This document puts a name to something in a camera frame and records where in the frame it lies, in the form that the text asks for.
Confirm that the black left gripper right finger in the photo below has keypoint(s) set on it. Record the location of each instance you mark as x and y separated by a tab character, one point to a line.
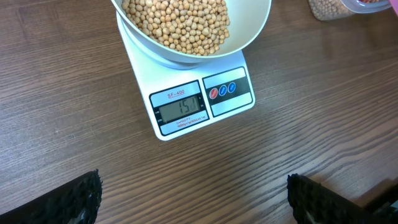
313	203

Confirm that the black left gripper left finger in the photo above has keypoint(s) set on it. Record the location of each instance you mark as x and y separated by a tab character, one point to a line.
77	201

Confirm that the pink measuring scoop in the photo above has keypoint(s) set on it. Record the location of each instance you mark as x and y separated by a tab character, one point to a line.
394	5

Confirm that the white digital kitchen scale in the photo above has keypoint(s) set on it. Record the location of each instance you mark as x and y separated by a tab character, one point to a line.
180	100

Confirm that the white bowl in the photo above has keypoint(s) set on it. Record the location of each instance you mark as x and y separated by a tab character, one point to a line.
247	19

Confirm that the soybeans in bowl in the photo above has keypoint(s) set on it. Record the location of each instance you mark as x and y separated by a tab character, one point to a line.
196	27

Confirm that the soybeans in container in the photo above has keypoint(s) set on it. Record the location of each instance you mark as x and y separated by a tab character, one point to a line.
326	10

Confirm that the clear plastic container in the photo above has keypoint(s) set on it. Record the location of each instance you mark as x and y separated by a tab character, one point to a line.
366	7

